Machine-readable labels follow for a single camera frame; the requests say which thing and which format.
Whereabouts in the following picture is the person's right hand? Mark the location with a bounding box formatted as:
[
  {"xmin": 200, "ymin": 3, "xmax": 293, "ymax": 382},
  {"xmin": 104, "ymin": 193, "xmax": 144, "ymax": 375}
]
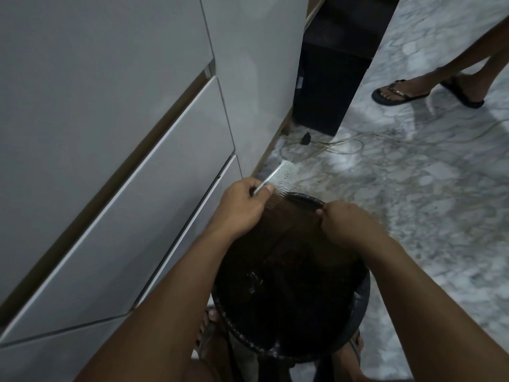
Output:
[{"xmin": 316, "ymin": 201, "xmax": 392, "ymax": 260}]

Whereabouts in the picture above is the person's left hand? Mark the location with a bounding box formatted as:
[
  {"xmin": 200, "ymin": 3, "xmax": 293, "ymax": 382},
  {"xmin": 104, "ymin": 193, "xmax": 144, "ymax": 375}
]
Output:
[{"xmin": 210, "ymin": 177, "xmax": 275, "ymax": 240}]

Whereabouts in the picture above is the white hairbrush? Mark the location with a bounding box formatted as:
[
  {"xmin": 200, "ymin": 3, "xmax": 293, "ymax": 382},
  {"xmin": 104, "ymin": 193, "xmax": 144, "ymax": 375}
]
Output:
[{"xmin": 253, "ymin": 160, "xmax": 295, "ymax": 198}]

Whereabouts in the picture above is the person's left forearm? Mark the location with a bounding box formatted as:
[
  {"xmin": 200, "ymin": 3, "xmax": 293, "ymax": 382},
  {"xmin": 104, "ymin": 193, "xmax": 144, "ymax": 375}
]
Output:
[{"xmin": 73, "ymin": 226, "xmax": 255, "ymax": 382}]

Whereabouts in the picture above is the person's right forearm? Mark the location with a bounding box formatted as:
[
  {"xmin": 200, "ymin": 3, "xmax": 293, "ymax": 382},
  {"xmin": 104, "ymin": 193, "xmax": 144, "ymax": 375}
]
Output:
[{"xmin": 342, "ymin": 235, "xmax": 509, "ymax": 382}]

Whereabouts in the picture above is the grey tall cabinet panel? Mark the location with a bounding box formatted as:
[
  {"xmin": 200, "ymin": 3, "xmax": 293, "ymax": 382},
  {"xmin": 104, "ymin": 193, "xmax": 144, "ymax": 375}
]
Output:
[{"xmin": 200, "ymin": 0, "xmax": 319, "ymax": 179}]

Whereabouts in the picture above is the black speaker box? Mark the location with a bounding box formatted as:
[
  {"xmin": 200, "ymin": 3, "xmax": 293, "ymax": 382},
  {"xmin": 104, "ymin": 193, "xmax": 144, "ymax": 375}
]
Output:
[{"xmin": 293, "ymin": 0, "xmax": 401, "ymax": 137}]

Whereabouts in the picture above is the black round stool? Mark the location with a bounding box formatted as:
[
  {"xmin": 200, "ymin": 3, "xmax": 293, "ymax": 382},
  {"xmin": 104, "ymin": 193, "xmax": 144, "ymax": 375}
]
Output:
[{"xmin": 211, "ymin": 192, "xmax": 371, "ymax": 382}]

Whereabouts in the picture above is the black flip-flop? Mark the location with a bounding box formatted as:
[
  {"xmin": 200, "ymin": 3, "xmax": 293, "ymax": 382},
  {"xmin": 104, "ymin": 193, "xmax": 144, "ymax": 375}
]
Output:
[
  {"xmin": 371, "ymin": 79, "xmax": 431, "ymax": 106},
  {"xmin": 439, "ymin": 77, "xmax": 485, "ymax": 109}
]

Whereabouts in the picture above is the person's right foot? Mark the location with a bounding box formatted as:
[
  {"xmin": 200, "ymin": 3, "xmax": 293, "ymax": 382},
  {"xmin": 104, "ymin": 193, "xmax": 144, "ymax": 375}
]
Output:
[{"xmin": 336, "ymin": 332, "xmax": 365, "ymax": 382}]

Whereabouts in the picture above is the person's foot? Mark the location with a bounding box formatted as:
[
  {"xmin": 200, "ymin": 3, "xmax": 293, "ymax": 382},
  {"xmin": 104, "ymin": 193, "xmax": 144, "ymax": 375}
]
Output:
[
  {"xmin": 194, "ymin": 308, "xmax": 225, "ymax": 364},
  {"xmin": 336, "ymin": 332, "xmax": 365, "ymax": 382}
]

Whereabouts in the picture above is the person's left foot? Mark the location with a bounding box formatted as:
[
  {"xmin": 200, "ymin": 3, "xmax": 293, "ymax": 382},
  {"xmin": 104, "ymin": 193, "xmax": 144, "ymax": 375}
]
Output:
[{"xmin": 194, "ymin": 308, "xmax": 225, "ymax": 364}]

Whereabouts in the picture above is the grey drawer cabinet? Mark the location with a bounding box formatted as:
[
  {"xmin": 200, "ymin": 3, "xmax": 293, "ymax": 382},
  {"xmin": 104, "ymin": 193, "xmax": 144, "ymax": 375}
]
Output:
[{"xmin": 0, "ymin": 0, "xmax": 244, "ymax": 382}]

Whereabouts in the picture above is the beige power cable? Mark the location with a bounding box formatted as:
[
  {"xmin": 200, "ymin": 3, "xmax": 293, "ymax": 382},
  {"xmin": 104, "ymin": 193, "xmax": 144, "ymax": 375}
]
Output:
[{"xmin": 279, "ymin": 119, "xmax": 509, "ymax": 162}]

